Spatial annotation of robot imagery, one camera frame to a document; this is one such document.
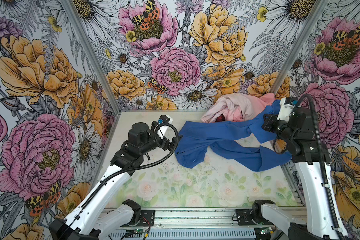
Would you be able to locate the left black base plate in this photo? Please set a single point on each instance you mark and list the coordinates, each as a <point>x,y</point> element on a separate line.
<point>143,218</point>

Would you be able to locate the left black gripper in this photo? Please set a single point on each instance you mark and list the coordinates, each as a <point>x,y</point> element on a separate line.
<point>165,145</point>

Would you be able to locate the light pink cloth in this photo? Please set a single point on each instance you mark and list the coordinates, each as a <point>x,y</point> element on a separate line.
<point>223,106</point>

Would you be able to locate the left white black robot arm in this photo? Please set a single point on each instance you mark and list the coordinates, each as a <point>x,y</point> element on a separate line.
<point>112,180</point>

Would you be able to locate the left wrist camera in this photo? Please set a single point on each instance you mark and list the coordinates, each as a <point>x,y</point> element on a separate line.
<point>158,126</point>

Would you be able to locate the blue cloth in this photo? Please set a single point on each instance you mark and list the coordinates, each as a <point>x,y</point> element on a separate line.
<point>222,137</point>

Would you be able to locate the aluminium corner post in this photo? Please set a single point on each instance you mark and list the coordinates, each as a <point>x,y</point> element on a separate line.
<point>307,28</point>
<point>79,29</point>

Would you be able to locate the left aluminium corner post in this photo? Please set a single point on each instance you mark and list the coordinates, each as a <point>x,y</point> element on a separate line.
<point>79,29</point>

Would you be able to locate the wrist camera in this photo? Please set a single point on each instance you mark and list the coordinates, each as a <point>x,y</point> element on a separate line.
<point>286,107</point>
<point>158,126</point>

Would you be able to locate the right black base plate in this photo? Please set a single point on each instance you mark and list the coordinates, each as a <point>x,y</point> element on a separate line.
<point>244,217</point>

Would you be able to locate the right aluminium corner post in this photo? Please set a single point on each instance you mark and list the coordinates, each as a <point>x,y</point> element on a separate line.
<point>307,28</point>

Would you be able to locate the red black plaid cloth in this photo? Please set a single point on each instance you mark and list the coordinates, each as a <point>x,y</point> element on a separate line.
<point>221,118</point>

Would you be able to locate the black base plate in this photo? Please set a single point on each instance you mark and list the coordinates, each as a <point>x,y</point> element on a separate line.
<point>244,217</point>
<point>143,218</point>

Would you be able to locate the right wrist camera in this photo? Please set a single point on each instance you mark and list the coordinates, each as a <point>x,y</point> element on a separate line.
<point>286,107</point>

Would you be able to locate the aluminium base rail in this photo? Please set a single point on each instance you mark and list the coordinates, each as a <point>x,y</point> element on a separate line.
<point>192,220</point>

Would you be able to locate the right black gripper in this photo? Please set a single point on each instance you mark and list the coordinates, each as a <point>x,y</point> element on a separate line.
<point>267,122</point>

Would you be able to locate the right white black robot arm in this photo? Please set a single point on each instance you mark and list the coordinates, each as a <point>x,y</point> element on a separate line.
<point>323,218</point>

